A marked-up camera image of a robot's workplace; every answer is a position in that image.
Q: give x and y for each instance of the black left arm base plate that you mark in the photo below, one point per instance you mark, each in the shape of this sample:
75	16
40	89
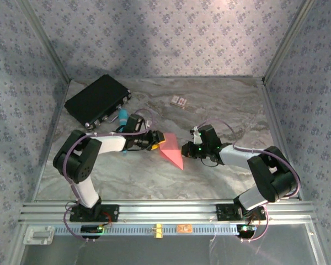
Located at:
114	212

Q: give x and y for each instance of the orange tag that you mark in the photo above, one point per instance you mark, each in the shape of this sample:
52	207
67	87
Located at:
184	228

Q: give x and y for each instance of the grey metal bracket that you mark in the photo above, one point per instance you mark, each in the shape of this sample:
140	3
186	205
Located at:
38	235

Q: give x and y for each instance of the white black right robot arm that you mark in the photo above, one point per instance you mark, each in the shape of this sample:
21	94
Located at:
234	154

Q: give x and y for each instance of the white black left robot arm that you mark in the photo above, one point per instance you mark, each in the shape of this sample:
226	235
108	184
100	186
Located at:
113	143

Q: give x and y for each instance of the black briefcase with metal latches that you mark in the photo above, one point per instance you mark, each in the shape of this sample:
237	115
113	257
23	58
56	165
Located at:
96	99

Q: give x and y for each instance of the pink paper sheet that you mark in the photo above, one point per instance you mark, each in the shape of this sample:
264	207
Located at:
172	151

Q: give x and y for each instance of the black board with green light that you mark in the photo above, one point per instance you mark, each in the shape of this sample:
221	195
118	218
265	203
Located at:
246	230
91	229

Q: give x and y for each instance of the small playing card box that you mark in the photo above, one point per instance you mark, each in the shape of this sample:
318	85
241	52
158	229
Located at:
178	101

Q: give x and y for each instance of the teal cylinder with pink band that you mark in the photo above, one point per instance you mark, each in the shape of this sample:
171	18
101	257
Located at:
123	117

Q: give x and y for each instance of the aluminium mounting rail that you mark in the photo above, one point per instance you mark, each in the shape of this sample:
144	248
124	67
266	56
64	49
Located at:
168	211

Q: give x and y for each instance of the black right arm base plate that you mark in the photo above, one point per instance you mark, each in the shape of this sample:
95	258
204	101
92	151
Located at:
223	212

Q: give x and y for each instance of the yellow clip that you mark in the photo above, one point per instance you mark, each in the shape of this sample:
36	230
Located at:
157	230

